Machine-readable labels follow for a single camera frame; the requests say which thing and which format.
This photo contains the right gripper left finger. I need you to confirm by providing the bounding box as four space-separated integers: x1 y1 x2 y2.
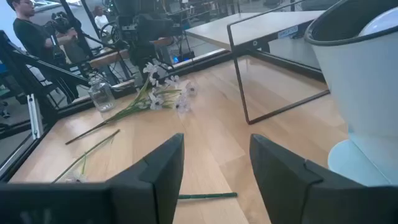
0 133 185 224

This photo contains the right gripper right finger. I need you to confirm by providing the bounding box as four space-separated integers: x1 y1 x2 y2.
249 133 398 224

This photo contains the red artificial tulip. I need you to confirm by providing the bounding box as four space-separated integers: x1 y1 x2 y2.
177 192 239 200

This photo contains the large white flower sprig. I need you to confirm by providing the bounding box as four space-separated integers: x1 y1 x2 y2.
64 62 200 146

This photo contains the round clear glass jar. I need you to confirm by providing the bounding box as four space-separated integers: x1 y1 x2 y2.
88 77 117 113

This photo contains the wooden background table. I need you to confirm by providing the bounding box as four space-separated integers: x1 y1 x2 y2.
88 37 175 69

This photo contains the person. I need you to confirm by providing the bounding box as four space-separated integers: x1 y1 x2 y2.
6 0 80 100
93 5 110 32

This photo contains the silver aluminium bracket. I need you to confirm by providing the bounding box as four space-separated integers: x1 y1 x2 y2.
26 93 44 140

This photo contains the wooden shelf black metal frame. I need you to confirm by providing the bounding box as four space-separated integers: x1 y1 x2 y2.
185 0 330 125

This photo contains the black video camera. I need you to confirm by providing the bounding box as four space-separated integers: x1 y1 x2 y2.
46 11 82 35

